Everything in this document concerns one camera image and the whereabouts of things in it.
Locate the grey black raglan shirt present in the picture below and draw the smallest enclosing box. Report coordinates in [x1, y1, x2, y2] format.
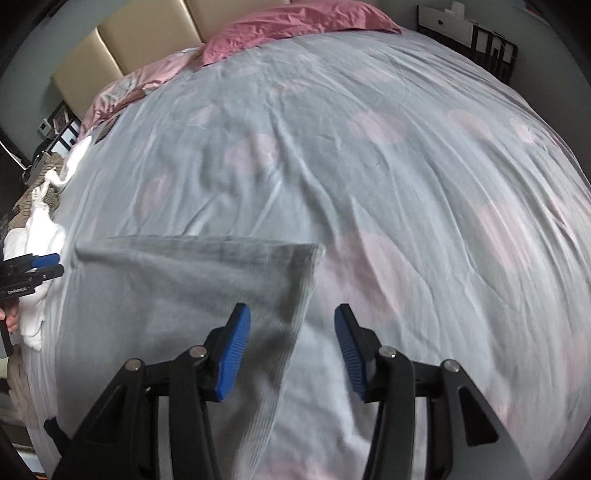
[55, 236, 325, 479]

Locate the person left hand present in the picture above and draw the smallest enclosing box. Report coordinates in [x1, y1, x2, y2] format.
[0, 298, 20, 333]

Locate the cream white blanket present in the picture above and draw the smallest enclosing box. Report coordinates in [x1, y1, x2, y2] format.
[1, 137, 92, 358]

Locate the left pink pillow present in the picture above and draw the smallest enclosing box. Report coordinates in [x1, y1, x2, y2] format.
[77, 45, 202, 141]

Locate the pink pillow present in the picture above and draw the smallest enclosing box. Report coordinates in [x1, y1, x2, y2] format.
[200, 1, 402, 66]
[77, 45, 202, 141]

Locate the white pink bed sheet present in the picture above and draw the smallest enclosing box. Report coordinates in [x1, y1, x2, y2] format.
[23, 31, 590, 479]

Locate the beige padded headboard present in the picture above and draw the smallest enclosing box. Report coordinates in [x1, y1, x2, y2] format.
[51, 0, 284, 119]

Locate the right pink pillow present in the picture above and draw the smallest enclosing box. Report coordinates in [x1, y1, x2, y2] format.
[200, 1, 402, 66]

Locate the white right nightstand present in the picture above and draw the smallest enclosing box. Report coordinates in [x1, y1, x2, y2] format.
[416, 5, 518, 85]

